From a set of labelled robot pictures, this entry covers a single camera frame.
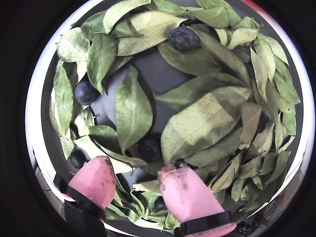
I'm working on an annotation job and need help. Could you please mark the dark grey round bowl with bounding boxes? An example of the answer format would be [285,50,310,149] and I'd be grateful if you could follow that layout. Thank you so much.
[24,0,310,236]

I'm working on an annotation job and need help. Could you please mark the small brownish dry leaf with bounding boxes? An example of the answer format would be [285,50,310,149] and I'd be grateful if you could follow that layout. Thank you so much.
[238,102,263,150]

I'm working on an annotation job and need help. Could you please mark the small dark blueberry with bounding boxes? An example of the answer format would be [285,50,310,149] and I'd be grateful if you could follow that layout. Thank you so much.
[154,196,168,212]

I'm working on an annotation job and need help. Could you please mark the pink padded gripper finger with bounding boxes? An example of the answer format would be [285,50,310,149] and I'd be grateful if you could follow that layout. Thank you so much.
[157,164,237,237]
[53,156,117,223]

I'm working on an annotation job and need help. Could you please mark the round dark blueberry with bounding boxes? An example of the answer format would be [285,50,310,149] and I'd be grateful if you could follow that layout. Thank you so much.
[137,137,163,163]
[69,149,87,169]
[75,80,100,106]

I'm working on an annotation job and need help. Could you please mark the broad dull green leaf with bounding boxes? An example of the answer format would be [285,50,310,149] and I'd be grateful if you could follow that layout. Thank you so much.
[157,40,223,77]

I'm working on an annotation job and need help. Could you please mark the dark green pointed leaf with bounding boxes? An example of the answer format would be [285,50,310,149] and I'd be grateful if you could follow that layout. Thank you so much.
[114,65,154,155]

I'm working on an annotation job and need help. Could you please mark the pale green rounded leaf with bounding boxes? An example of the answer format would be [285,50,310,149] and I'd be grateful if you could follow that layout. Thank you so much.
[57,27,91,63]

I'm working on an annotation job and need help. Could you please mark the green curled leaf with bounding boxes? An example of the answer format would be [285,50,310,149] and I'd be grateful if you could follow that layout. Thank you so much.
[86,33,119,95]

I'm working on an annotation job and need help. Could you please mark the large pale yellowish leaf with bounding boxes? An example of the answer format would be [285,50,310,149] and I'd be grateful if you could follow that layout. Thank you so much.
[160,85,252,165]

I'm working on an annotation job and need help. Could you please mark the long dull green leaf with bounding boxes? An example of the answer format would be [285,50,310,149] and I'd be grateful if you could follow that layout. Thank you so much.
[154,72,247,112]

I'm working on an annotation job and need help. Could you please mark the long pale green leaf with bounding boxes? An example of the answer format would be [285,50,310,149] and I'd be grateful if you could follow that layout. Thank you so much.
[115,10,189,57]

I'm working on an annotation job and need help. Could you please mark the large blueberry with crown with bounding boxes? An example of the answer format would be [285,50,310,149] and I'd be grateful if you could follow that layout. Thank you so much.
[168,26,200,53]

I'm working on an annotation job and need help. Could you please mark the narrow green leaf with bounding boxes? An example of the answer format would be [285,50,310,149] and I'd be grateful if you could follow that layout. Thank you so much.
[53,61,75,137]

